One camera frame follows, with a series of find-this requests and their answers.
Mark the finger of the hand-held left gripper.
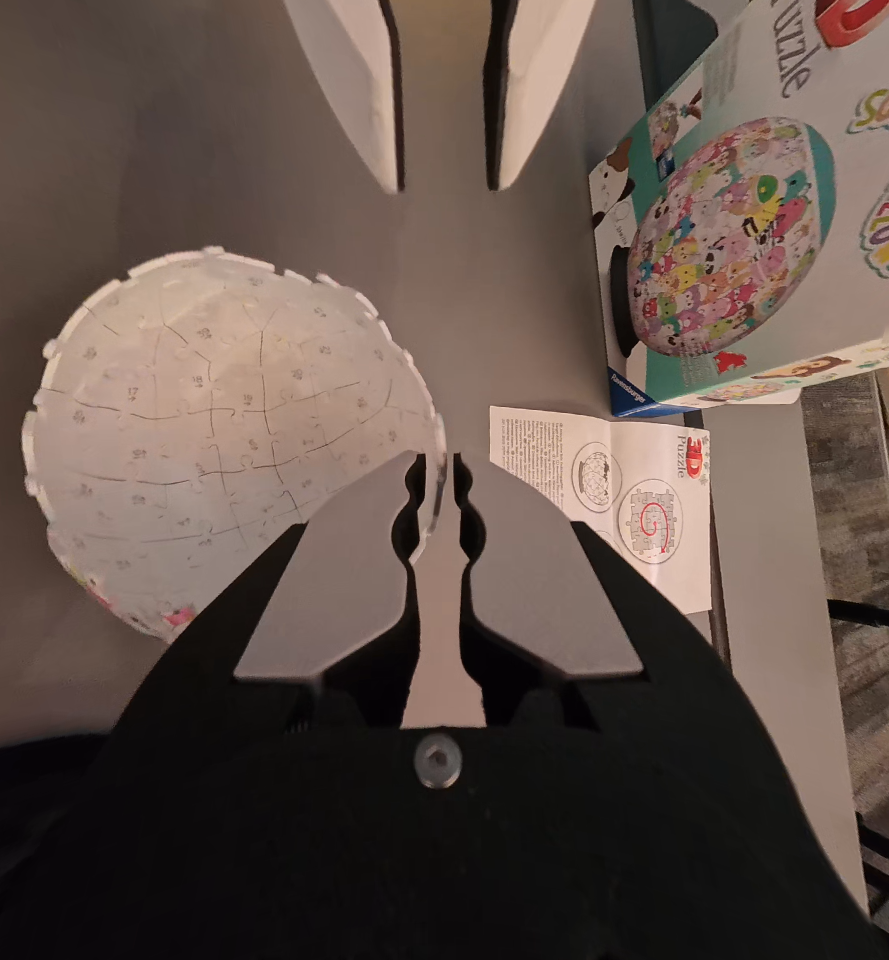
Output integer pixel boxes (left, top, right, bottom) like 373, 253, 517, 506
484, 0, 597, 192
283, 0, 407, 195

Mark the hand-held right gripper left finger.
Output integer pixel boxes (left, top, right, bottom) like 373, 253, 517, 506
233, 452, 427, 727

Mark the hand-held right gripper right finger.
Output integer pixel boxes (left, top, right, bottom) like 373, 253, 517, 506
452, 452, 644, 727

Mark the colourful puzzle ball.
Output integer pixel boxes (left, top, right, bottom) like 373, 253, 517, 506
20, 246, 447, 644

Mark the teal puzzle box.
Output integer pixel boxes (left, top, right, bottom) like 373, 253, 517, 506
588, 0, 889, 419

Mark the white instruction leaflet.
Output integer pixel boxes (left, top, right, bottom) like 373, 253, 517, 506
488, 405, 713, 616

